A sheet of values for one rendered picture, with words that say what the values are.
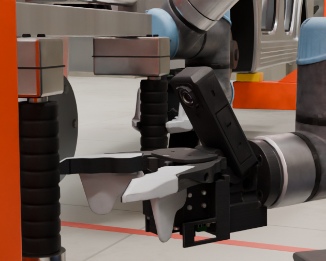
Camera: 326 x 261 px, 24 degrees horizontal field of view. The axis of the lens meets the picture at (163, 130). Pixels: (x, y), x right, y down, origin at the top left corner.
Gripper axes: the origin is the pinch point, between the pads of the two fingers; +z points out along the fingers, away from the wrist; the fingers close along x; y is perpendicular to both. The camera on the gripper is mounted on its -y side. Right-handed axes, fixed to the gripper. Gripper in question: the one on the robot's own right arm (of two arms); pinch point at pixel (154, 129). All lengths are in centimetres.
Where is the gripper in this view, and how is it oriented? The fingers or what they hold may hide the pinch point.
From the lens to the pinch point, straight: 97.7
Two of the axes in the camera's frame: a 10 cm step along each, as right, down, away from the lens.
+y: 0.0, -9.9, -1.2
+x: 9.6, 0.4, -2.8
